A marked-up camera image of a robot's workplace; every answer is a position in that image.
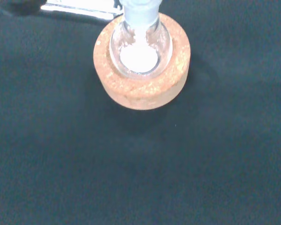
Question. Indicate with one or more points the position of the glass round-bottom flask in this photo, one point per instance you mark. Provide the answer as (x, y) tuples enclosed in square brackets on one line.
[(140, 58)]

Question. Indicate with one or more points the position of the black bench cloth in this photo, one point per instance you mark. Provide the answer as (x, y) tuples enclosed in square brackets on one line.
[(61, 152)]

